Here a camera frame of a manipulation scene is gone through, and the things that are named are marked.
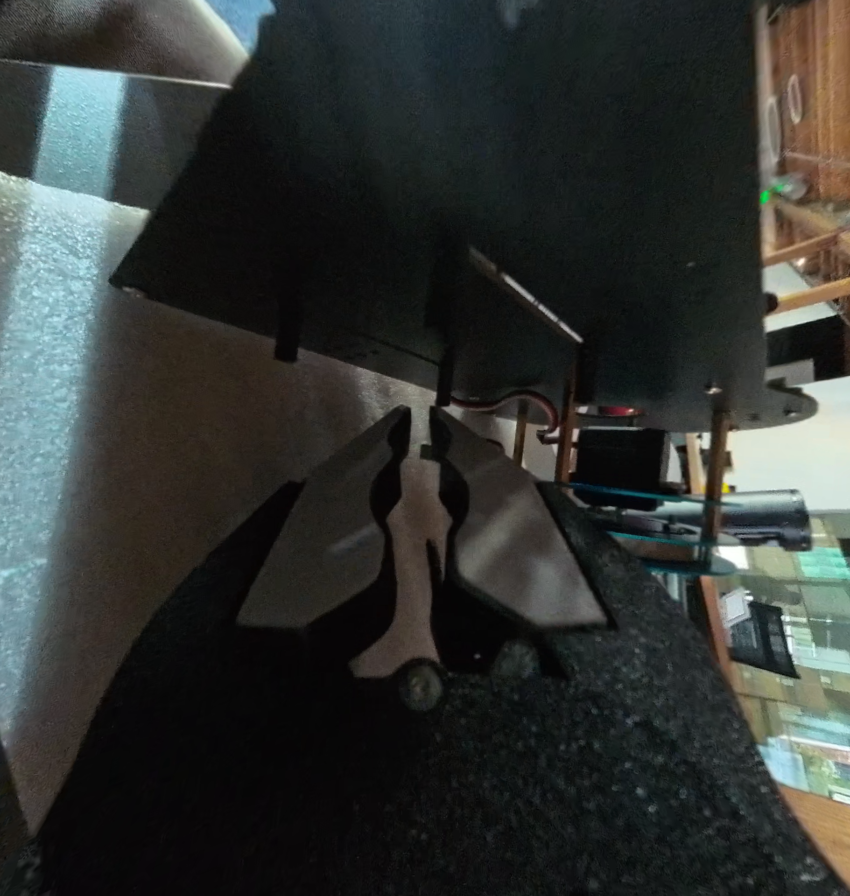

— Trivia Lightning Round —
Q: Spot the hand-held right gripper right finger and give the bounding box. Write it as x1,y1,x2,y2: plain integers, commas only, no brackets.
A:
428,406,611,631

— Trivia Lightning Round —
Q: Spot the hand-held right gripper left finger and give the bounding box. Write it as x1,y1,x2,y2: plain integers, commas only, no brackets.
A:
236,406,413,631

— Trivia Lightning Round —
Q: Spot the black hex standoff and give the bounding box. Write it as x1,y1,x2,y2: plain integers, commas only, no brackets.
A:
434,346,459,408

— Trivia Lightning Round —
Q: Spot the white foam sheet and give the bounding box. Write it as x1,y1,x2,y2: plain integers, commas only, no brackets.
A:
0,164,580,830

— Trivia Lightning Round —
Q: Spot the black cylindrical device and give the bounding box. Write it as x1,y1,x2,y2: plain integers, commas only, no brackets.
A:
717,489,812,553

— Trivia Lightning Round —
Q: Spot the glass display cabinet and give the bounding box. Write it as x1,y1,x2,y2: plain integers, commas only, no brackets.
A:
719,511,850,809

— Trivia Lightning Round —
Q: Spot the brown wooden table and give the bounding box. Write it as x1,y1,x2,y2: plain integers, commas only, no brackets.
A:
684,433,850,896

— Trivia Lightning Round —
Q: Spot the servo cable with black connector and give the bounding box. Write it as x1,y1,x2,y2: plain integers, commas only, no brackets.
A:
449,391,562,445

